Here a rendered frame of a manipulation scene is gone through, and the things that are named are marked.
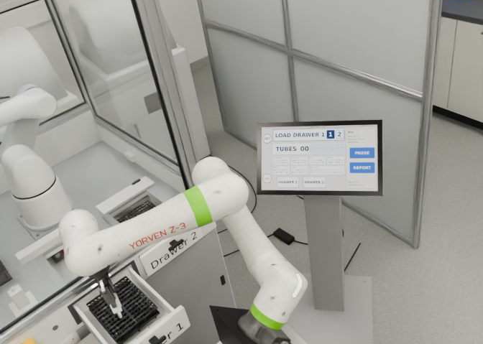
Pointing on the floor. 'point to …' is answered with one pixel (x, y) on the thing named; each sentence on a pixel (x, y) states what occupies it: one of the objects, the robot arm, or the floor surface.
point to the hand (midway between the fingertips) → (114, 303)
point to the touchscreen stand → (330, 283)
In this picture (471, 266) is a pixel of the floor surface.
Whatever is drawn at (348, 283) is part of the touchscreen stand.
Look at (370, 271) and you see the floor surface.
